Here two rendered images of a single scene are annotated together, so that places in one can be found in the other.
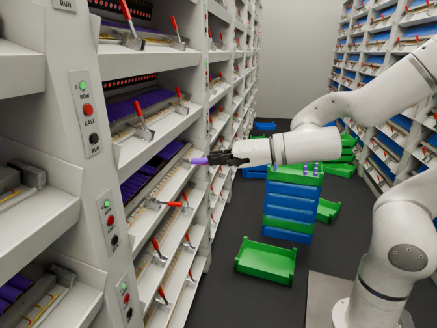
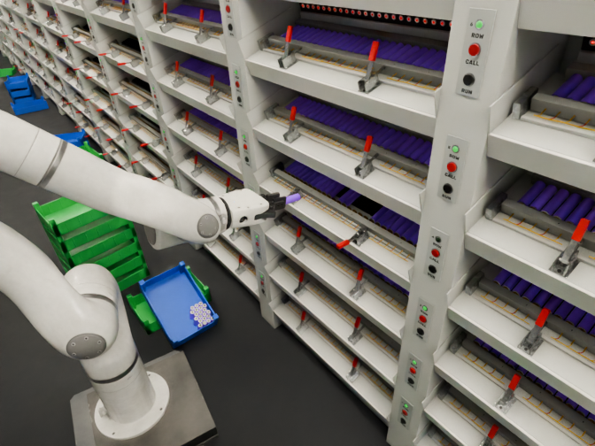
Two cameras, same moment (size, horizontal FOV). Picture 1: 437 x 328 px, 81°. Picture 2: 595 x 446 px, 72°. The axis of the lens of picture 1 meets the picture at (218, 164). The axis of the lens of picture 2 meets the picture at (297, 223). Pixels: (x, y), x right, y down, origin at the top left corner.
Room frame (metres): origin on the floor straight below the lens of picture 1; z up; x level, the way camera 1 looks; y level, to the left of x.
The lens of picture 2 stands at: (1.27, -0.61, 1.34)
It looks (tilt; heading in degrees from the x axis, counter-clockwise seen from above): 35 degrees down; 131
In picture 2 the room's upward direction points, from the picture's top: 3 degrees counter-clockwise
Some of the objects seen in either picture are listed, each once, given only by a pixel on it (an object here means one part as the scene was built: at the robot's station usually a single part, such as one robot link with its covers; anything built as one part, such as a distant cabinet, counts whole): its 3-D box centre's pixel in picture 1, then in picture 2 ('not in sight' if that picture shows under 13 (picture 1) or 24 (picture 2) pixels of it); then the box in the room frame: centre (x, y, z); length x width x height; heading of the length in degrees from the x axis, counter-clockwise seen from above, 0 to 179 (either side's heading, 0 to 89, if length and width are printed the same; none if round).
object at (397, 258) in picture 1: (395, 254); (96, 318); (0.47, -0.42, 0.63); 0.19 x 0.12 x 0.24; 151
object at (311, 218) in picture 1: (290, 204); not in sight; (1.37, -0.45, 0.20); 0.30 x 0.20 x 0.08; 72
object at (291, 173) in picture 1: (294, 169); not in sight; (1.37, -0.45, 0.44); 0.30 x 0.20 x 0.08; 72
